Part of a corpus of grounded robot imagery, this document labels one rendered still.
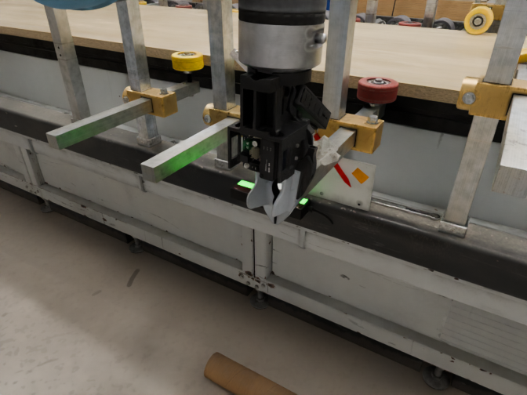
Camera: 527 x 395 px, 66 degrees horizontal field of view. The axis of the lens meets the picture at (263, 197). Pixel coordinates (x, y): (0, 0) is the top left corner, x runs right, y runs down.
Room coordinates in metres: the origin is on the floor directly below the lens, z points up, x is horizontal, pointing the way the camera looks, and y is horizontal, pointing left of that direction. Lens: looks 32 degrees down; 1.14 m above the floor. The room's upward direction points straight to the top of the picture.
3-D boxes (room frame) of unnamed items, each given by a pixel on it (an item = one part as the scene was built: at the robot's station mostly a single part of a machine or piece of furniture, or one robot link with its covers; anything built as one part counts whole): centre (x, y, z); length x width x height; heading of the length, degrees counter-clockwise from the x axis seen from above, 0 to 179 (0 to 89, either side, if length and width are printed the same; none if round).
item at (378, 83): (0.82, -0.23, 0.85); 0.08 x 0.08 x 0.11
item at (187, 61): (1.07, 0.20, 0.85); 0.08 x 0.08 x 0.11
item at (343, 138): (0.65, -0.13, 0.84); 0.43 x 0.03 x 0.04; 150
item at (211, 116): (0.84, 0.06, 0.82); 0.13 x 0.06 x 0.05; 60
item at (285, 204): (0.43, -0.02, 0.86); 0.06 x 0.03 x 0.09; 149
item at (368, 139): (0.72, -0.15, 0.85); 0.13 x 0.06 x 0.05; 60
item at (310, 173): (0.45, -0.04, 0.91); 0.05 x 0.02 x 0.09; 59
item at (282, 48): (0.45, -0.02, 1.05); 0.10 x 0.09 x 0.05; 59
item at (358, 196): (0.72, -0.09, 0.75); 0.26 x 0.01 x 0.10; 60
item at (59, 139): (0.90, 0.30, 0.82); 0.43 x 0.03 x 0.04; 150
